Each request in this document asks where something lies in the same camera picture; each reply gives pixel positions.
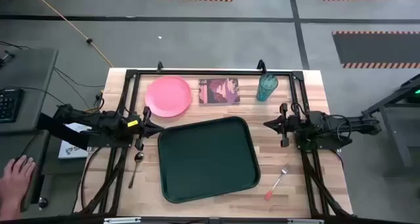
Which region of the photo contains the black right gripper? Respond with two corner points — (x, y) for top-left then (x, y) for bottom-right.
(262, 102), (305, 148)

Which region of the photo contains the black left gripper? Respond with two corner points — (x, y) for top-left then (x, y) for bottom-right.
(130, 106), (164, 152)

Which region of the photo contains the pink round plate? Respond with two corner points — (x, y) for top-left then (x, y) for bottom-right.
(144, 75), (193, 118)

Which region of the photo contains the teal faceted plastic cup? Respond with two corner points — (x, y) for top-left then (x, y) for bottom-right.
(255, 73), (279, 102)

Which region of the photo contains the metal fork with red handle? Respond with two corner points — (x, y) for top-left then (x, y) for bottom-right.
(264, 164), (291, 201)

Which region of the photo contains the metal spoon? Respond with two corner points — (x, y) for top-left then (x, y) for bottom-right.
(127, 151), (144, 189)

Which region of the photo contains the dark green serving tray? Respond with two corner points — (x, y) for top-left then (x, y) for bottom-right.
(157, 116), (262, 204)

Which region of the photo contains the purple pink picture card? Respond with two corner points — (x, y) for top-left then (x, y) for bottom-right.
(198, 78), (241, 105)

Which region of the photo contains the white printed booklet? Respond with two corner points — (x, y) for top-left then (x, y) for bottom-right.
(58, 122), (95, 160)

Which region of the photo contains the grey metal stand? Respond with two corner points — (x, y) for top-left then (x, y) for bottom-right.
(362, 73), (420, 168)

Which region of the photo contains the grey side desk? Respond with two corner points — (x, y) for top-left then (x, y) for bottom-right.
(0, 48), (59, 135)

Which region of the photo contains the person's hand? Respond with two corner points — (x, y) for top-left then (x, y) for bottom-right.
(0, 154), (36, 220)

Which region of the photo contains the black keyboard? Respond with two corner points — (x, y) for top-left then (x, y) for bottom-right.
(0, 87), (24, 123)

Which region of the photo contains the black rig frame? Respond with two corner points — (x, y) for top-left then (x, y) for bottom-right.
(78, 60), (354, 218)

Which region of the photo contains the black cable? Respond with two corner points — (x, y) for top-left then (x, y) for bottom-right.
(54, 67), (106, 89)

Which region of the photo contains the yellow cable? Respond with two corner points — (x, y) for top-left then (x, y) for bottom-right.
(28, 0), (114, 68)

